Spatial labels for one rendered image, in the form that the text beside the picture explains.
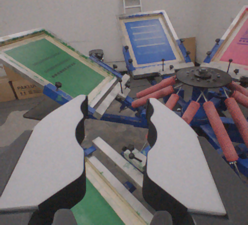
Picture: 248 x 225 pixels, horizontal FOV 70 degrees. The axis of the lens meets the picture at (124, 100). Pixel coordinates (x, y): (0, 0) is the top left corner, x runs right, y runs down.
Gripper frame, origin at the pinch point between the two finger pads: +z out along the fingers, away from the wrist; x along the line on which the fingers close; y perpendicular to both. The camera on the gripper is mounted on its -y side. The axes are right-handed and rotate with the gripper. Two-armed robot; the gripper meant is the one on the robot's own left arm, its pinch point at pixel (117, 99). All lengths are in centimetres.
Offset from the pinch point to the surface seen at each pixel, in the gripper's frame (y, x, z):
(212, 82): 30, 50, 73
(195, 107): 41, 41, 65
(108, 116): 76, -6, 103
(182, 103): 59, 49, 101
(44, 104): 82, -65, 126
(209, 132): 58, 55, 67
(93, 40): 82, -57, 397
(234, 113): 41, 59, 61
